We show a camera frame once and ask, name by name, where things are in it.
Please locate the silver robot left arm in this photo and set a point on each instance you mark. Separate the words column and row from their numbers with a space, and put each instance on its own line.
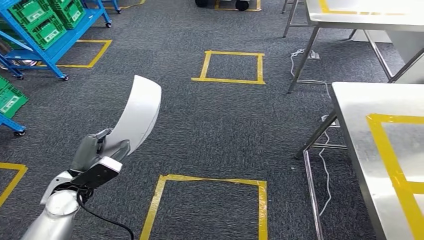
column 56, row 215

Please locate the black-wheeled cart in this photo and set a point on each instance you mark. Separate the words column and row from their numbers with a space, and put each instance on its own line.
column 242, row 5

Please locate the steel workbench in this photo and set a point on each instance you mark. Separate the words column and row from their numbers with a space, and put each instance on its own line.
column 357, row 132

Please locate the white curved plastic part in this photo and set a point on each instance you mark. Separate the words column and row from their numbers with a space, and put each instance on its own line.
column 139, row 112

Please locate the grey floor socket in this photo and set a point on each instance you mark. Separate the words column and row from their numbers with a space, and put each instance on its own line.
column 314, row 54

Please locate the yellow tape frames on workbench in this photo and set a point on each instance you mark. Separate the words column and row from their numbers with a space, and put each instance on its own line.
column 387, row 159

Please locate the white desk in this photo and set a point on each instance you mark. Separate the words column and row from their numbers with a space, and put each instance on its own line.
column 407, row 49

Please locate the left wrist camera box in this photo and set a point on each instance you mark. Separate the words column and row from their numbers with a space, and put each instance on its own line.
column 99, row 172

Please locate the steel table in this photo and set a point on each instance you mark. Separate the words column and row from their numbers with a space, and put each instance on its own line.
column 364, row 20

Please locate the yellow tape on steel table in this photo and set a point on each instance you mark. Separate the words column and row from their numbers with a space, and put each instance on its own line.
column 324, row 6

